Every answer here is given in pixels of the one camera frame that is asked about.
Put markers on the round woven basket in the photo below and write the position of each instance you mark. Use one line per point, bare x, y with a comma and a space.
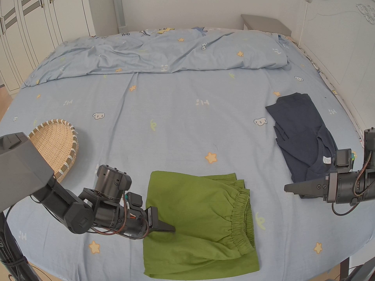
54, 145

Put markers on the bed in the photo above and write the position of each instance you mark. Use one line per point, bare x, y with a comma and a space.
187, 133

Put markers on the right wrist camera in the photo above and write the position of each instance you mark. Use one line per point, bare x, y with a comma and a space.
343, 157

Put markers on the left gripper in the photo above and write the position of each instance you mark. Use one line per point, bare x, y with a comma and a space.
133, 222

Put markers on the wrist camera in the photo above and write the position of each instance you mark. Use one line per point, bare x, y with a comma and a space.
343, 157
134, 200

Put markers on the green shorts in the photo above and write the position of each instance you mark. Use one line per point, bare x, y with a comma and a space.
202, 215

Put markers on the dark blue T-shirt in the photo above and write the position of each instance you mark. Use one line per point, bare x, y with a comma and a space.
298, 133

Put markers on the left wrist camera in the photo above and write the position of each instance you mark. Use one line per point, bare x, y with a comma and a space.
134, 200

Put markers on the white wardrobe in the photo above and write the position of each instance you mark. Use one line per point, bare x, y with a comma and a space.
35, 19

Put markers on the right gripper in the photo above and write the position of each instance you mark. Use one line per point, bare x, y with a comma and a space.
347, 187

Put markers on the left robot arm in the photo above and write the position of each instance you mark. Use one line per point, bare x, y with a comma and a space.
20, 168

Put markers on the pale blue quilt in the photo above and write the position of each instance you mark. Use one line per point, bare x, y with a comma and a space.
164, 51

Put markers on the grey bedside table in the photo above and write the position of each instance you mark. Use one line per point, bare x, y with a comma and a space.
263, 22

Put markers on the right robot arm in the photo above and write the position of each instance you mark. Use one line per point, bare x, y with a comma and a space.
369, 148

